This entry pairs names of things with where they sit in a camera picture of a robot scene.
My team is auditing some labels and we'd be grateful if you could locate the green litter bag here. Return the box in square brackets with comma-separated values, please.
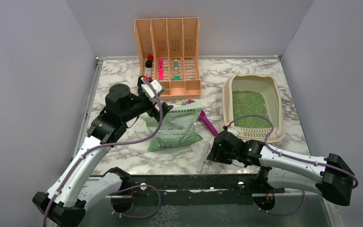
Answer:
[147, 102, 203, 152]

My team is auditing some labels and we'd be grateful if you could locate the purple litter scoop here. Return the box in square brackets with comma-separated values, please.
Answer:
[198, 109, 218, 137]

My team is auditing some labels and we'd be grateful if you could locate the beige litter box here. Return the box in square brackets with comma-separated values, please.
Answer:
[222, 74, 285, 143]

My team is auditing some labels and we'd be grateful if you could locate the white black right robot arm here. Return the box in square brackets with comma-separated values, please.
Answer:
[207, 131, 357, 206]

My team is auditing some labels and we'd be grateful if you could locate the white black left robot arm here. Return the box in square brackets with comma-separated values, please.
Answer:
[32, 80, 171, 227]

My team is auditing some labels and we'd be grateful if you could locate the red white small box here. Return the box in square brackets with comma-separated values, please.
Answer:
[144, 68, 152, 77]

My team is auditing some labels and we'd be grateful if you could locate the red and black stamp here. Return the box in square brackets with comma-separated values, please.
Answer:
[145, 55, 154, 68]

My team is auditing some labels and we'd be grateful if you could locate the green white glue stick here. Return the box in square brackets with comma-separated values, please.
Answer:
[173, 59, 179, 71]

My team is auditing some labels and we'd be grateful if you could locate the orange plastic file organizer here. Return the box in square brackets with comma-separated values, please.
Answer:
[134, 17, 201, 100]

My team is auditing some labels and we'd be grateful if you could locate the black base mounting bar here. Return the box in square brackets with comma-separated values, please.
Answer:
[67, 167, 287, 208]

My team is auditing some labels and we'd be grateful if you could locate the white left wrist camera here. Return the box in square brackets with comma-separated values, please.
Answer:
[140, 76, 165, 104]

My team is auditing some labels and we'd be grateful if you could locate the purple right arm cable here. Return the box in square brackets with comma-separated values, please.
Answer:
[225, 114, 359, 217]

